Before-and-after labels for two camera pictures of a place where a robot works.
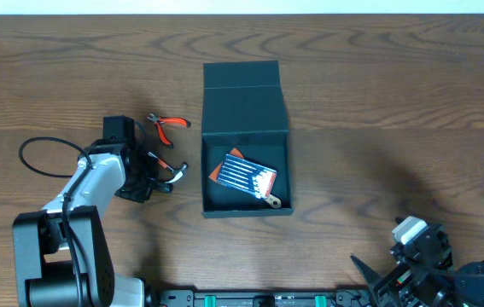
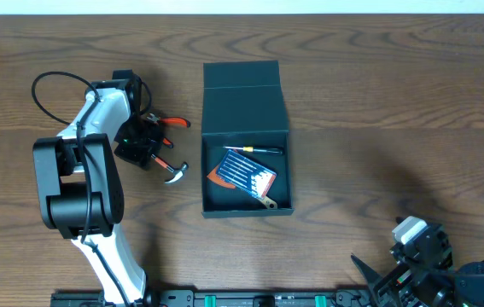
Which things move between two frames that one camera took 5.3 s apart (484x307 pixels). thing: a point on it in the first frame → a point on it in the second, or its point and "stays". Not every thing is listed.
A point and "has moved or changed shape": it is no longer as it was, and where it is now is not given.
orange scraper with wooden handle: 273,201 has moved or changed shape
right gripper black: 408,279 stays
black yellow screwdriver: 162,187 → 252,149
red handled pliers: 167,120 stays
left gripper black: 146,176 → 147,145
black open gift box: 243,109 stays
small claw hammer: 179,171 stays
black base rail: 296,298 stays
